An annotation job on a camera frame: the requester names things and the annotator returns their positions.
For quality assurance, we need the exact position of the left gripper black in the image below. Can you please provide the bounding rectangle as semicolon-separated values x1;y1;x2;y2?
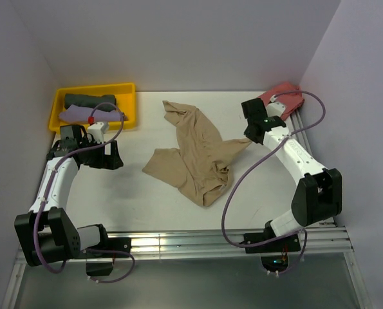
82;138;123;170

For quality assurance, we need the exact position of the beige t shirt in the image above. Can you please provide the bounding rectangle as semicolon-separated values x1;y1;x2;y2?
142;100;251;208

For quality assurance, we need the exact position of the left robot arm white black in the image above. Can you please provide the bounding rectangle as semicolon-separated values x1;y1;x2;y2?
14;122;124;267

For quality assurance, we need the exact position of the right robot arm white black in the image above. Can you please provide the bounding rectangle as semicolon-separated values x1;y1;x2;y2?
241;98;342;251

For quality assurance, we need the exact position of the pink t shirt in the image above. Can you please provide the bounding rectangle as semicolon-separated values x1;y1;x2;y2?
259;82;304;121

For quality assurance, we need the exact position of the lavender folded shirt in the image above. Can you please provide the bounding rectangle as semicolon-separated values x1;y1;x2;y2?
59;106;120;124

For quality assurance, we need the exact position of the dark green rolled shirt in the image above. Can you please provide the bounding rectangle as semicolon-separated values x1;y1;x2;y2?
64;93;117;111

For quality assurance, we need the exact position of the yellow plastic bin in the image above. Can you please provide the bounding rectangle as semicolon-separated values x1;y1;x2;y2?
48;82;136;133

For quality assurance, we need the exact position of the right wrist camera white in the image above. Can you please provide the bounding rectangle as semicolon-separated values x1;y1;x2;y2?
265;95;286;120

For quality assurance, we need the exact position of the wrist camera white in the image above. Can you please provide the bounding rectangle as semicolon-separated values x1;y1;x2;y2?
265;95;286;120
87;121;109;144

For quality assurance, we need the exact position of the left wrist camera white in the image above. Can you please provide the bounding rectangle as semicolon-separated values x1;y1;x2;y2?
87;121;109;144

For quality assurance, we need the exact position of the aluminium right side rail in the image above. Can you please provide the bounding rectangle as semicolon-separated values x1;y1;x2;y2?
289;109;319;162

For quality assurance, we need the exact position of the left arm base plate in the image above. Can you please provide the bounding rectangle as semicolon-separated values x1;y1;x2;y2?
77;237;132;279

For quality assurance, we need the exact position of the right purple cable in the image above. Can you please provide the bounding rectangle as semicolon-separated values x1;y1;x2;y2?
221;89;326;277

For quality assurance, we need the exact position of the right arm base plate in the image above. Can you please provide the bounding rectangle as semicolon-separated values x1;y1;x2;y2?
241;232;301;254

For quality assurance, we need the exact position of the aluminium front rail frame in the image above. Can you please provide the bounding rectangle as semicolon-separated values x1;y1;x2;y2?
3;226;372;308

